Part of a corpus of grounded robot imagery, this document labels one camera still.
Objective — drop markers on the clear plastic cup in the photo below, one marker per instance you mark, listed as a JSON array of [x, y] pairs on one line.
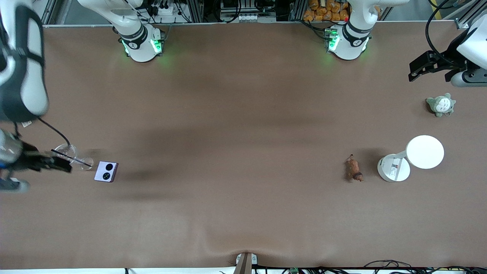
[[85, 163]]

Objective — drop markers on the grey totoro plush toy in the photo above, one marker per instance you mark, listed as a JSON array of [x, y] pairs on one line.
[[441, 105]]

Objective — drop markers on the brown plush toy with tag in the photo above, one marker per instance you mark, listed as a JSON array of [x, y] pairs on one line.
[[26, 124]]

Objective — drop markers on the brown table cover mat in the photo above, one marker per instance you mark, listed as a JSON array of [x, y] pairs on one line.
[[243, 213]]

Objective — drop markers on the bag of orange plush toys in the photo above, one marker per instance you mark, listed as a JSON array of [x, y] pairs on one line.
[[327, 10]]

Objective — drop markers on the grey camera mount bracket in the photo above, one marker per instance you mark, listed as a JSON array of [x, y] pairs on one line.
[[245, 263]]

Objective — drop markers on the black drinking straw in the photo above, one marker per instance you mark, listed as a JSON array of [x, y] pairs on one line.
[[81, 162]]

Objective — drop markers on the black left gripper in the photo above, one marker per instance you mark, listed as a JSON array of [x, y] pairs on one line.
[[454, 52]]

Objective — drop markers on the white terminal block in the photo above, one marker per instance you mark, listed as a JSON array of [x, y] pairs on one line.
[[251, 17]]

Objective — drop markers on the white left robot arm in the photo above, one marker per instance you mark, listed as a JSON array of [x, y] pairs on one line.
[[354, 42]]

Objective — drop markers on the white power strip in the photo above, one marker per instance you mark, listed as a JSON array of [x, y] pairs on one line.
[[169, 10]]

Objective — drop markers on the aluminium frame rail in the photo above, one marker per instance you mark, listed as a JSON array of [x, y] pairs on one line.
[[51, 13], [466, 21]]

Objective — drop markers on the white desk lamp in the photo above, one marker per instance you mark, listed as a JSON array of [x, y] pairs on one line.
[[425, 152]]

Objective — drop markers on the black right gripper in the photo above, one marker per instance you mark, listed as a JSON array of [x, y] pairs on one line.
[[27, 160]]

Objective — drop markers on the brown lion statue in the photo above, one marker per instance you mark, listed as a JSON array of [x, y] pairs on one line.
[[353, 167]]

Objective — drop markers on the purple flip phone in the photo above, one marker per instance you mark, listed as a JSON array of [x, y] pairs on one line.
[[106, 171]]

